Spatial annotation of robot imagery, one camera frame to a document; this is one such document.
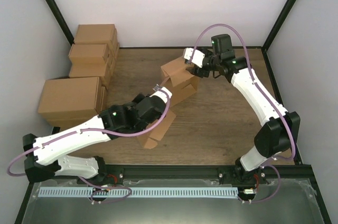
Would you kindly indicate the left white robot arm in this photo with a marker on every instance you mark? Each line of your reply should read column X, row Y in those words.
column 47, row 157

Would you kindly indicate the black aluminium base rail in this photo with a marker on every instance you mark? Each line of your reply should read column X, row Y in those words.
column 224, row 174

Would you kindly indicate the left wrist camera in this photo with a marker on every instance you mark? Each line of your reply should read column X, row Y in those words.
column 162, row 92

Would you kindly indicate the black frame post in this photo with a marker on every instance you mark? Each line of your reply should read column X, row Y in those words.
column 278, row 24
column 60, row 20

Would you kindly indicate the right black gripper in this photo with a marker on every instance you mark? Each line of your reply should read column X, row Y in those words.
column 197, row 72

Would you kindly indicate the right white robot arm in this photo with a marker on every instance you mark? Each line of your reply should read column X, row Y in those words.
column 279, row 128

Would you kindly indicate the right black frame post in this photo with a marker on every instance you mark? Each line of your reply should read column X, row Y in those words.
column 278, row 24

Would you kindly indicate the light blue slotted cable duct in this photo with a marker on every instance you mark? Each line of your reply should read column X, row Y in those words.
column 82, row 192

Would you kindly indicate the large front cardboard box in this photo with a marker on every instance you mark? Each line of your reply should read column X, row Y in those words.
column 71, row 98

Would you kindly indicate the left black frame post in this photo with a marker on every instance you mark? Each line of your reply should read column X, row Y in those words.
column 60, row 20

